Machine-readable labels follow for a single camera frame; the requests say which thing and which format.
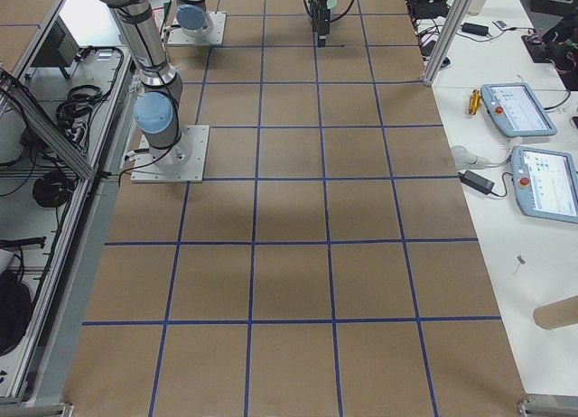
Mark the near teach pendant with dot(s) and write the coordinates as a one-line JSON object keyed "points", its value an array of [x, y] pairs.
{"points": [[545, 183]]}

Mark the yellow tool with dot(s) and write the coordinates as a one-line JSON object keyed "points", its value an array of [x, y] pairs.
{"points": [[474, 102]]}

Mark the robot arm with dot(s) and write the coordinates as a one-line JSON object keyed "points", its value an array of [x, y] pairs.
{"points": [[156, 112], [192, 18]]}

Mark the teach pendant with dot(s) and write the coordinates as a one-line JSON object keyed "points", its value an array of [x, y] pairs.
{"points": [[515, 110], [545, 183]]}

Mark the cardboard tube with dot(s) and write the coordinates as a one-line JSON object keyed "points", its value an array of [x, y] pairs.
{"points": [[557, 314]]}

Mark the far teach pendant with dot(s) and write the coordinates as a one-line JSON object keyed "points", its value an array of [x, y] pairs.
{"points": [[515, 110]]}

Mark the white light bulb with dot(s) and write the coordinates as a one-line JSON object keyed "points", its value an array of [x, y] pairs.
{"points": [[466, 160]]}

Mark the aluminium frame post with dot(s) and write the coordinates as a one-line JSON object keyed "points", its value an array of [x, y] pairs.
{"points": [[456, 14]]}

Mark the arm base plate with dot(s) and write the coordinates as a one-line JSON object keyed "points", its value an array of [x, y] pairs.
{"points": [[185, 161], [210, 34]]}

